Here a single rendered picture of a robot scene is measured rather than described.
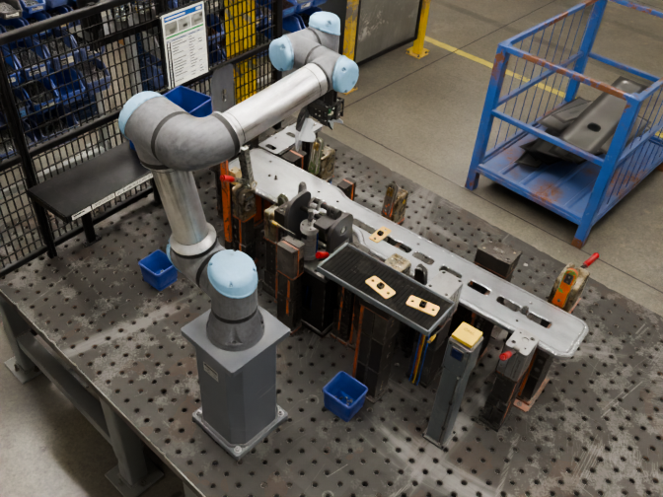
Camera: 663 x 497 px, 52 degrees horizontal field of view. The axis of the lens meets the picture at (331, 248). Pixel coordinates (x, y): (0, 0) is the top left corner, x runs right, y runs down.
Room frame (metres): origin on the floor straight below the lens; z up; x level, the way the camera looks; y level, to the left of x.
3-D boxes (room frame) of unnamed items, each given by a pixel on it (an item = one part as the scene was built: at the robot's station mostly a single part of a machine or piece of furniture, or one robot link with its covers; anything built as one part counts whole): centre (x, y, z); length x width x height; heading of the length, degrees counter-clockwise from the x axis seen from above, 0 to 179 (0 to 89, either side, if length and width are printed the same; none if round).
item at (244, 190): (1.86, 0.32, 0.88); 0.07 x 0.06 x 0.35; 145
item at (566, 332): (1.72, -0.18, 1.00); 1.38 x 0.22 x 0.02; 55
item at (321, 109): (1.57, 0.05, 1.58); 0.09 x 0.08 x 0.12; 55
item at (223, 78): (2.16, 0.43, 1.17); 0.12 x 0.01 x 0.34; 145
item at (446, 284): (1.40, -0.33, 0.90); 0.13 x 0.10 x 0.41; 145
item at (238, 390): (1.18, 0.23, 0.90); 0.21 x 0.21 x 0.40; 51
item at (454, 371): (1.17, -0.36, 0.92); 0.08 x 0.08 x 0.44; 55
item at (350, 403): (1.25, -0.08, 0.74); 0.11 x 0.10 x 0.09; 55
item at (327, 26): (1.57, 0.06, 1.74); 0.09 x 0.08 x 0.11; 138
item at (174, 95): (2.17, 0.63, 1.10); 0.30 x 0.17 x 0.13; 152
